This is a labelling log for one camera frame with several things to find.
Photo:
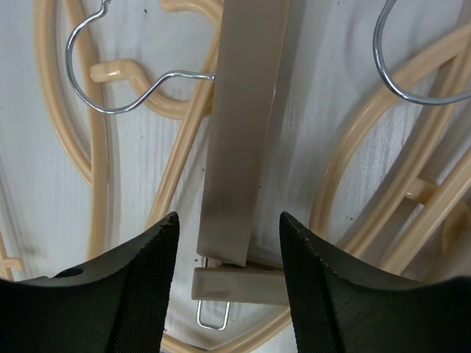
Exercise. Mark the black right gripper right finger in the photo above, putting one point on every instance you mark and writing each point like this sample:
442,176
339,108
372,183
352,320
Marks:
339,303

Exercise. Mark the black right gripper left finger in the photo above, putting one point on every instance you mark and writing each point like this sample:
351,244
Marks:
116,302

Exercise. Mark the beige plastic hanger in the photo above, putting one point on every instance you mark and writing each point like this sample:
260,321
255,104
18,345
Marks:
94,169
176,110
442,206

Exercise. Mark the taupe clip hanger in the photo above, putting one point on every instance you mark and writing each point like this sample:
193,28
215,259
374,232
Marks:
438,53
241,78

